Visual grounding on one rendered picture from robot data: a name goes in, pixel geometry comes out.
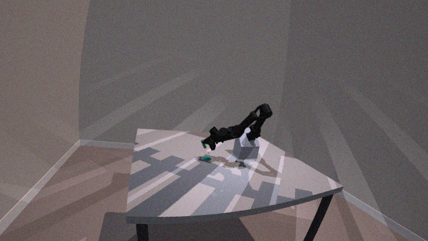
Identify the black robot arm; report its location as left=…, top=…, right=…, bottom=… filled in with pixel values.
left=209, top=104, right=272, bottom=141

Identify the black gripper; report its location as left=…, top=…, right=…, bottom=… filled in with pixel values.
left=202, top=135, right=224, bottom=150

